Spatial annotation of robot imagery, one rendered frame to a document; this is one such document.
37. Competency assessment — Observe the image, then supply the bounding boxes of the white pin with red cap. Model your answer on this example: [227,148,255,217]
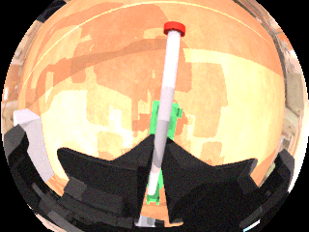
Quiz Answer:
[148,20,185,196]

